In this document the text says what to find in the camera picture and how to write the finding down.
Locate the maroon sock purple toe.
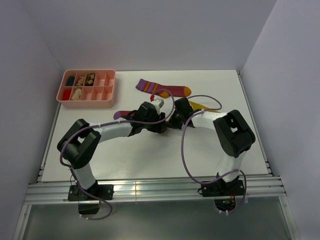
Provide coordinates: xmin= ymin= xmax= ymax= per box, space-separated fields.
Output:
xmin=113 ymin=109 xmax=168 ymax=137

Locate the brown yellow argyle sock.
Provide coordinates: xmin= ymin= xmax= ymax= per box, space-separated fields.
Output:
xmin=84 ymin=73 xmax=96 ymax=86

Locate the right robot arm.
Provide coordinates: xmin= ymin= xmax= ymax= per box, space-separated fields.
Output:
xmin=168 ymin=97 xmax=256 ymax=195

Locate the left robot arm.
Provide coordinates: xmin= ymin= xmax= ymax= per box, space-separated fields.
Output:
xmin=57 ymin=99 xmax=167 ymax=200

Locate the yellow patterned sock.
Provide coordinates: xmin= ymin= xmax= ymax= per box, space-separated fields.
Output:
xmin=189 ymin=101 xmax=220 ymax=113

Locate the maroon purple striped sock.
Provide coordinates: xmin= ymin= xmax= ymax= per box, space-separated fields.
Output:
xmin=135 ymin=78 xmax=192 ymax=99

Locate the pink compartment organizer box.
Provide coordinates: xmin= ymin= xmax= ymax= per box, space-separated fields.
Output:
xmin=56 ymin=69 xmax=116 ymax=109

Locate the cream white rolled sock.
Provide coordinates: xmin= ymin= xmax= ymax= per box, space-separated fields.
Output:
xmin=71 ymin=88 xmax=82 ymax=101

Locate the cream orange argyle rolled sock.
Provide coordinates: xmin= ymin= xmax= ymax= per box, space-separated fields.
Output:
xmin=76 ymin=75 xmax=86 ymax=86

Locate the dark teal rolled sock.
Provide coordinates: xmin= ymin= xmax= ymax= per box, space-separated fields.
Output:
xmin=66 ymin=76 xmax=75 ymax=87

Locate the red rolled sock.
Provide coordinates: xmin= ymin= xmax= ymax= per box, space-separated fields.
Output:
xmin=62 ymin=89 xmax=72 ymax=101

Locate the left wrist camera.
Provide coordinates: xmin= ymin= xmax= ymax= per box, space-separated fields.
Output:
xmin=150 ymin=95 xmax=165 ymax=114

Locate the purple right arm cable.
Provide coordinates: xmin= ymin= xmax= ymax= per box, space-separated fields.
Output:
xmin=181 ymin=94 xmax=248 ymax=216

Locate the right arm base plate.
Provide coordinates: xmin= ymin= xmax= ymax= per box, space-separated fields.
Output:
xmin=197 ymin=178 xmax=245 ymax=197

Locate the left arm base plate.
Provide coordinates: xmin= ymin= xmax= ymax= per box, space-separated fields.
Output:
xmin=67 ymin=184 xmax=114 ymax=202

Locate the aluminium front rail frame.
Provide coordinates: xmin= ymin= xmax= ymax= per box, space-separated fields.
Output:
xmin=23 ymin=175 xmax=287 ymax=205

